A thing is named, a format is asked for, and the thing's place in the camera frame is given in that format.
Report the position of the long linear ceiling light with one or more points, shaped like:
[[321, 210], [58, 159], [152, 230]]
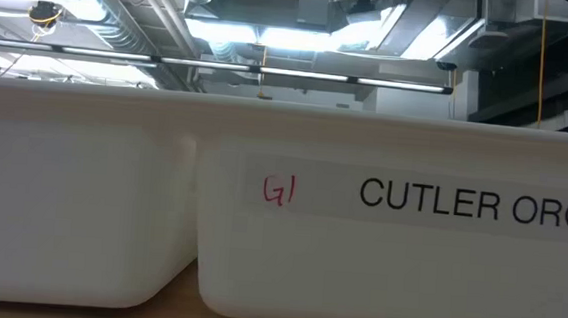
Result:
[[210, 65]]

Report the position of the bright ceiling light panel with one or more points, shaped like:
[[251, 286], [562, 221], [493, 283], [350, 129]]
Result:
[[282, 37]]

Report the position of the white cutlery organizer tray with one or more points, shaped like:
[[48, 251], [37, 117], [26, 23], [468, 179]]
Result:
[[357, 264]]

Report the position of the grey ceiling junction box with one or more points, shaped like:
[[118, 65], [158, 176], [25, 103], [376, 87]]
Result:
[[314, 12]]

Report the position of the large sheet-metal duct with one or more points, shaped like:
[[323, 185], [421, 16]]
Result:
[[414, 23]]

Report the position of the corrugated silver air duct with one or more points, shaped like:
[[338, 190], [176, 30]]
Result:
[[118, 27]]

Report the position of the white rectangular duct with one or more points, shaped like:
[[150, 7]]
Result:
[[535, 8]]

